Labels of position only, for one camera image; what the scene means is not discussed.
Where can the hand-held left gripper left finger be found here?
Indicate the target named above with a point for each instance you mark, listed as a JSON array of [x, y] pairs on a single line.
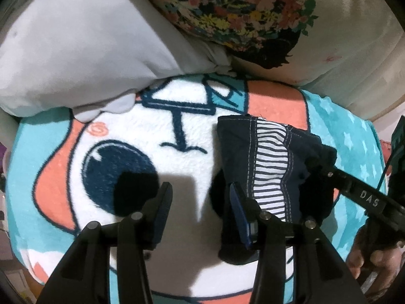
[[163, 215]]

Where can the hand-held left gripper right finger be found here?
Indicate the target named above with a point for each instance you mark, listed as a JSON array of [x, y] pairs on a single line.
[[241, 217]]

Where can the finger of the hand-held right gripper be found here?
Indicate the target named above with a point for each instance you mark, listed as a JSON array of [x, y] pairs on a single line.
[[326, 169]]

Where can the striped navy white pants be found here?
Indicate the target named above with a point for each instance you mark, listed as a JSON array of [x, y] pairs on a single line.
[[269, 155]]

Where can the person's right hand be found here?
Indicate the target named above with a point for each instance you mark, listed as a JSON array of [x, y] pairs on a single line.
[[373, 256]]

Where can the red cloth item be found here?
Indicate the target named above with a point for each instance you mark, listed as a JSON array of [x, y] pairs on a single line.
[[385, 145]]

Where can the teal cartoon printed blanket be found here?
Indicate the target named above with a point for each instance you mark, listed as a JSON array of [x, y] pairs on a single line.
[[189, 133]]

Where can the beige sofa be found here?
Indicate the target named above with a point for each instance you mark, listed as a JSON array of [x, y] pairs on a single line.
[[357, 79]]

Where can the beige floral printed cushion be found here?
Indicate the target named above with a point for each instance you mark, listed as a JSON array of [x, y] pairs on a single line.
[[253, 12]]

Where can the grey white plush pillow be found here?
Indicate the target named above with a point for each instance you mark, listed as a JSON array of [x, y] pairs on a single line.
[[79, 47]]

